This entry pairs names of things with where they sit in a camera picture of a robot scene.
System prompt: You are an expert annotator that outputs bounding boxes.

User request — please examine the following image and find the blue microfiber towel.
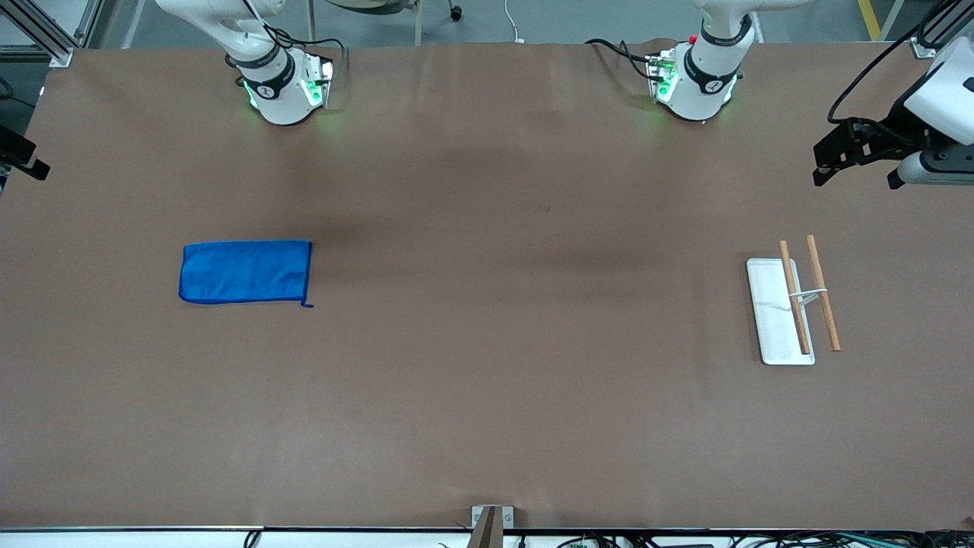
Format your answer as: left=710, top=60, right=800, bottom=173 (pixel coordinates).
left=178, top=240, right=315, bottom=309

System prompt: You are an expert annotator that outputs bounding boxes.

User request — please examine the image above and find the brown paper table cover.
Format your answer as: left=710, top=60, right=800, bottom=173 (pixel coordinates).
left=0, top=42, right=974, bottom=531

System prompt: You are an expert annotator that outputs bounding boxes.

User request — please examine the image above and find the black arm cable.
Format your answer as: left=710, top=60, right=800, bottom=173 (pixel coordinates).
left=828, top=0, right=956, bottom=124

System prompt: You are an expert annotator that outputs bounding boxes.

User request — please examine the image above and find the aluminium frame profile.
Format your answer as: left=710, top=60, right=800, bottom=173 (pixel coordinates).
left=0, top=0, right=104, bottom=69

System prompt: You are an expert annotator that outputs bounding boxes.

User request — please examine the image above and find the black base cable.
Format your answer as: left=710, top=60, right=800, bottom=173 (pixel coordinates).
left=584, top=38, right=657, bottom=81
left=263, top=27, right=349, bottom=77

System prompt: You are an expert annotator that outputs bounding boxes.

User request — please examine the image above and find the metal chair frame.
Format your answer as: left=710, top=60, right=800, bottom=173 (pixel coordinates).
left=304, top=0, right=463, bottom=46

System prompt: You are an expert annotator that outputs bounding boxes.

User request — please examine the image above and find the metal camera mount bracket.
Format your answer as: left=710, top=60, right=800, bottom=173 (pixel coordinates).
left=468, top=505, right=515, bottom=548

